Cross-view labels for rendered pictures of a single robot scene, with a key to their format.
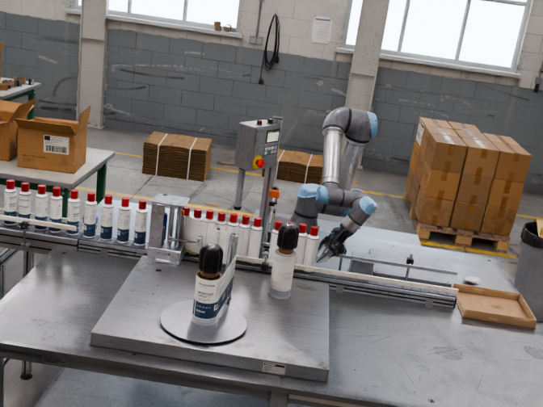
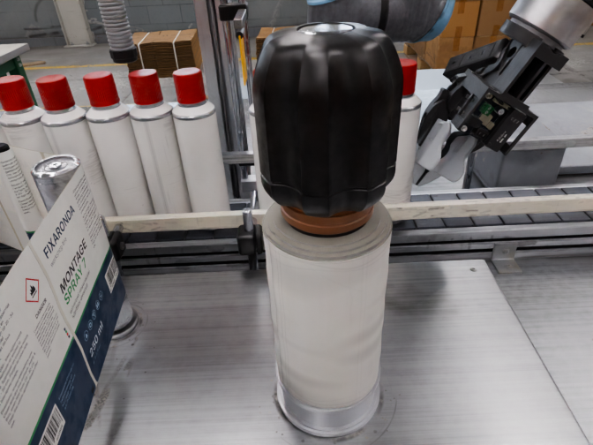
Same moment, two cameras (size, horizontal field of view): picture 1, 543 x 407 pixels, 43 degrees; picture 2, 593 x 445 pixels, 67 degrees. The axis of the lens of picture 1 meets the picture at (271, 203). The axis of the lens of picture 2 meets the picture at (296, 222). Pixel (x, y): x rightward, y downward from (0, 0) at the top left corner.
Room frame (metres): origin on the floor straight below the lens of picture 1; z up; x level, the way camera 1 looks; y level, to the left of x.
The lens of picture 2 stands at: (2.25, -0.05, 1.23)
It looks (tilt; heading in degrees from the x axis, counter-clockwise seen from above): 34 degrees down; 358
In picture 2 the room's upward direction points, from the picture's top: 3 degrees counter-clockwise
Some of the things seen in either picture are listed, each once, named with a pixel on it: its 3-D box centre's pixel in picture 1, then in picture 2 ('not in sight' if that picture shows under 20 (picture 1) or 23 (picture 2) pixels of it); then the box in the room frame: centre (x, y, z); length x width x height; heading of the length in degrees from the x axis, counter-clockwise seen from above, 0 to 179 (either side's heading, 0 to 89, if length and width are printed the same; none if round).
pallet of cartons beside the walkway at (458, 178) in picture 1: (460, 180); (469, 14); (6.38, -1.75, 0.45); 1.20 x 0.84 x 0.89; 178
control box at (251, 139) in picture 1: (258, 144); not in sight; (2.86, 0.09, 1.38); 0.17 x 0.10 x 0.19; 143
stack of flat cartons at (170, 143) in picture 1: (178, 155); (164, 53); (6.88, 1.03, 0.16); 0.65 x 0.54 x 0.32; 91
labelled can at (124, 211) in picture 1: (124, 220); not in sight; (2.80, 0.62, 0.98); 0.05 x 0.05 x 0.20
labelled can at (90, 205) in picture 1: (90, 215); not in sight; (2.80, 0.77, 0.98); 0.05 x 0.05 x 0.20
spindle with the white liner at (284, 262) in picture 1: (284, 260); (326, 257); (2.49, -0.08, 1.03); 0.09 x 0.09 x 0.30
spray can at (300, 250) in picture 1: (299, 246); not in sight; (2.78, -0.15, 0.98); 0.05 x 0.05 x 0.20
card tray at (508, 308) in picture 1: (492, 304); not in sight; (2.74, -1.01, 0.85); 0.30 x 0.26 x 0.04; 88
